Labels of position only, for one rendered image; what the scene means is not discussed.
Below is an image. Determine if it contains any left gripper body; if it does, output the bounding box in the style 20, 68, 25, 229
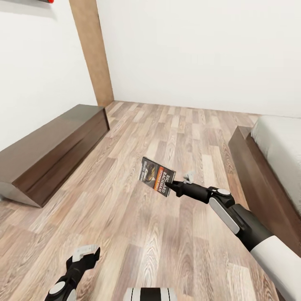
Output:
66, 253, 95, 278

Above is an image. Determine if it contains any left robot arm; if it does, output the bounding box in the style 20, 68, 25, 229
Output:
44, 244, 100, 301

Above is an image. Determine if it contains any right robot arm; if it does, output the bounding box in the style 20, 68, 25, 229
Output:
165, 169, 301, 301

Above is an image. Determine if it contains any hardback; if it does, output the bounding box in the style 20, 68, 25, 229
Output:
138, 156, 176, 197

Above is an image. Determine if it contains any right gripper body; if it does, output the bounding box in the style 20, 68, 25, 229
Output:
176, 182, 199, 199

